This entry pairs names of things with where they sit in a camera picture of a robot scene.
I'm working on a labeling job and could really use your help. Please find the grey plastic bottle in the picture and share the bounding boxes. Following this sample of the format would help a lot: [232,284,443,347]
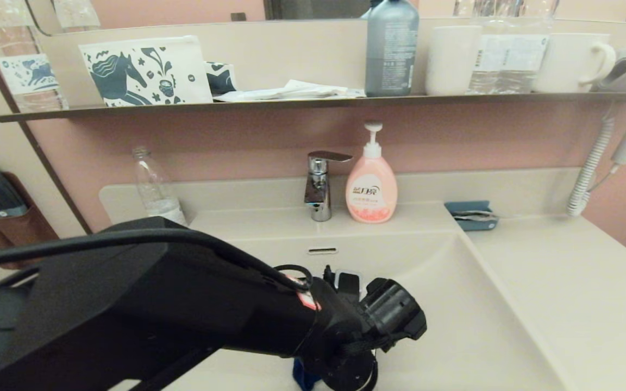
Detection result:
[365,0,420,98]

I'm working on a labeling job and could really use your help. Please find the wall mirror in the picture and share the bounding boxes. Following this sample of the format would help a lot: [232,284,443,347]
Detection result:
[28,0,626,36]

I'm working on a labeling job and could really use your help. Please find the white paper packets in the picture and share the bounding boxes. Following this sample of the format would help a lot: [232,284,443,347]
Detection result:
[214,79,368,102]

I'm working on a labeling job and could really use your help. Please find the dark blue cloth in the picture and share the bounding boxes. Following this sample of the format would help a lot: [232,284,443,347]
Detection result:
[292,358,319,390]

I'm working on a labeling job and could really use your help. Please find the beige wash basin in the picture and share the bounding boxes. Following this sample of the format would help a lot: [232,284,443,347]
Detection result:
[161,206,569,391]

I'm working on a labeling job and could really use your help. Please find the large horse print pouch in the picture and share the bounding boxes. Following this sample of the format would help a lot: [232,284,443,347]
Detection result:
[78,35,214,106]

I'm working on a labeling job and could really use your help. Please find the dark metal wall shelf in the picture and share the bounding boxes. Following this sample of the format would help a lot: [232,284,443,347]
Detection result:
[0,92,626,121]

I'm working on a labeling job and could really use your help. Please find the smooth black left arm cable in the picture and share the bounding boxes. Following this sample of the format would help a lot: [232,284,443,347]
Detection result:
[0,228,314,292]

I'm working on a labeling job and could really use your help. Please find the small clear plastic water bottle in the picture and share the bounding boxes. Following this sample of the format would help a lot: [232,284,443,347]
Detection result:
[132,146,189,226]

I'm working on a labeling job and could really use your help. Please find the pink pump soap bottle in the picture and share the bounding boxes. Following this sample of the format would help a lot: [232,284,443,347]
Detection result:
[346,122,398,224]

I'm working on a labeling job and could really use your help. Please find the white coiled dryer cord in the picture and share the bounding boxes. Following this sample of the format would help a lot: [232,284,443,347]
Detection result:
[566,117,618,218]

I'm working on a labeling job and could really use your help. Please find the silver wrapped amenity packet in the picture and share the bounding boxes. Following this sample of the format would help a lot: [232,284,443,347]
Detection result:
[453,211,501,223]

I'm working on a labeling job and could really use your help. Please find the clear water bottle white label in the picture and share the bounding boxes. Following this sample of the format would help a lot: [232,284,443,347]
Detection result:
[466,0,561,95]

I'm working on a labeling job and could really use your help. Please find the white cup without handle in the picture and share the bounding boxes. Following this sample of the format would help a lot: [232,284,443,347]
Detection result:
[425,25,483,96]

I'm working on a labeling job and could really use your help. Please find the white ribbed mug with handle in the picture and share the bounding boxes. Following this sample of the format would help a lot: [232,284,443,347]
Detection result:
[532,33,617,93]

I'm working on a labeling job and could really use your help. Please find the blue small package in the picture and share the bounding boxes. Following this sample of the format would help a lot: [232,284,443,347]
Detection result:
[445,201,499,232]

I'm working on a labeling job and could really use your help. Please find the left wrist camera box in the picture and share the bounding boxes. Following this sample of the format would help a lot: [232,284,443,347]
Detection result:
[325,265,362,305]

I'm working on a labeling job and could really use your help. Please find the chrome sink faucet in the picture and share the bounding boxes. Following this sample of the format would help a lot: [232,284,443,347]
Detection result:
[304,150,353,222]

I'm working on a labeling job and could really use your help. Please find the small blue print pouch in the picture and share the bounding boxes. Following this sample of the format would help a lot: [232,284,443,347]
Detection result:
[205,61,239,96]

